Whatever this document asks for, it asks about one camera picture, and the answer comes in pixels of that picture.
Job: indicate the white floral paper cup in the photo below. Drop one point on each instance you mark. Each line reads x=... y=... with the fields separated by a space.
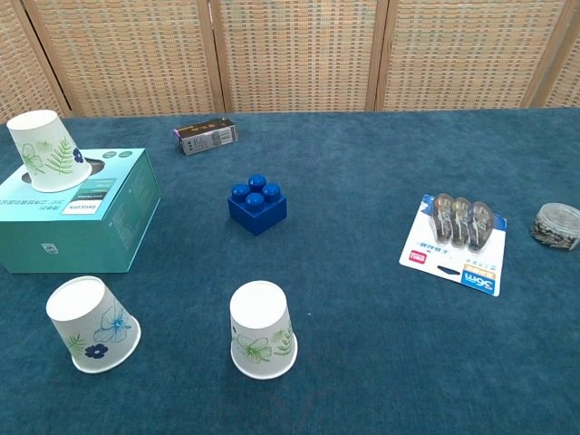
x=86 y=326
x=260 y=326
x=45 y=149

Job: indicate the blue toy building brick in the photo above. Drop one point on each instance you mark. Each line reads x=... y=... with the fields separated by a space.
x=256 y=215

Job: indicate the small dark cardboard box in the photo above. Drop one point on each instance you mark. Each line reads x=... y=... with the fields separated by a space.
x=208 y=138

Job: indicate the blue carpet table cover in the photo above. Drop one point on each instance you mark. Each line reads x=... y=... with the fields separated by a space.
x=362 y=344

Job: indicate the woven wooden folding screen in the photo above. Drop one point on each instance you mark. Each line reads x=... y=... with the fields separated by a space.
x=290 y=54

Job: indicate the teal Philips product box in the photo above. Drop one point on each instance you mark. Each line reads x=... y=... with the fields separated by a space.
x=68 y=244

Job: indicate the round patterned tin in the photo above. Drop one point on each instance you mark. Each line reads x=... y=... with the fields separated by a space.
x=555 y=226

